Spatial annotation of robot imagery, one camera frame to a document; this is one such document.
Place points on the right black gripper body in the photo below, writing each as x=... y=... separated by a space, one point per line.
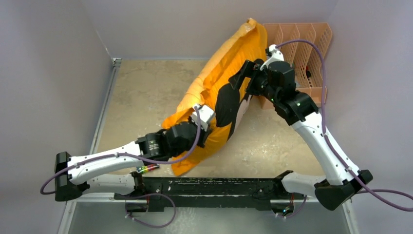
x=260 y=86

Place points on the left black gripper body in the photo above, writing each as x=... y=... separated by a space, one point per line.
x=182 y=150

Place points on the peach plastic file organizer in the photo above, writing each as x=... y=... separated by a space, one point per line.
x=303 y=57

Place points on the orange Mickey Mouse pillowcase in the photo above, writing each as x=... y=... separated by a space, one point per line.
x=212 y=88

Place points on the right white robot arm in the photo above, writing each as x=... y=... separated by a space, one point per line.
x=342 y=176

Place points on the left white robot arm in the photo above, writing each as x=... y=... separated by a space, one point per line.
x=75 y=174

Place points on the colourful marker pack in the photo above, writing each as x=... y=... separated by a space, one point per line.
x=147 y=168

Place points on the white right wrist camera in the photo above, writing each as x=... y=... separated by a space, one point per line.
x=274 y=54

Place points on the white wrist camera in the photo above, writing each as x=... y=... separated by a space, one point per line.
x=274 y=54
x=202 y=114

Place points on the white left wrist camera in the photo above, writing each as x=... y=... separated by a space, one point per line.
x=202 y=114

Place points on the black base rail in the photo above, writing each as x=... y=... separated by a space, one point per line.
x=262 y=194

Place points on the aluminium frame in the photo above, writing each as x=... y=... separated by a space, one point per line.
x=143 y=93

